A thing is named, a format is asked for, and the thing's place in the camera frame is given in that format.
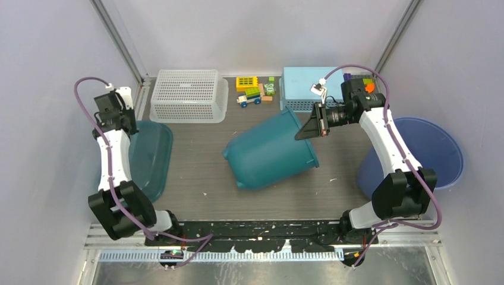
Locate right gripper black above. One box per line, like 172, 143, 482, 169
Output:
296, 102, 356, 140

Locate light blue perforated basket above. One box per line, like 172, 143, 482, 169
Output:
278, 66, 349, 113

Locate teal transparent plastic tub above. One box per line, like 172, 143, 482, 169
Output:
128, 121, 174, 202

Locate teal round bucket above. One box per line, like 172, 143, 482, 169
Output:
223, 107, 319, 190

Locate white perforated plastic basket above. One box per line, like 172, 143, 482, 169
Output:
149, 69, 229, 124

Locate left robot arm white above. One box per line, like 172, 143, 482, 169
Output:
88, 87, 182, 246

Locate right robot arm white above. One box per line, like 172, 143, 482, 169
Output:
295, 78, 437, 244

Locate green monster toy block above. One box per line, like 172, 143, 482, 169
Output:
263, 77, 276, 97

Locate orange purple toy blocks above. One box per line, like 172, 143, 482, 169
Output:
343, 73, 376, 93

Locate white toy car blue wheels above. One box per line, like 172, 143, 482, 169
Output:
237, 87, 262, 108

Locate yellow toy block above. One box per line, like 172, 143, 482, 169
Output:
235, 76, 259, 92

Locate blue round bucket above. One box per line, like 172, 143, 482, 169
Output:
356, 117, 464, 198

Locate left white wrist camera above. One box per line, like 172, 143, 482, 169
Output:
115, 87, 134, 110

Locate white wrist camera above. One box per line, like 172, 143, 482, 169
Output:
115, 87, 134, 110
310, 78, 327, 104

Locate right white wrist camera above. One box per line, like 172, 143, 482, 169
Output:
310, 78, 327, 104

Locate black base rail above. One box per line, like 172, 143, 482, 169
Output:
157, 220, 374, 254

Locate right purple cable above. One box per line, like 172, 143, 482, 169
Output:
319, 64, 443, 269

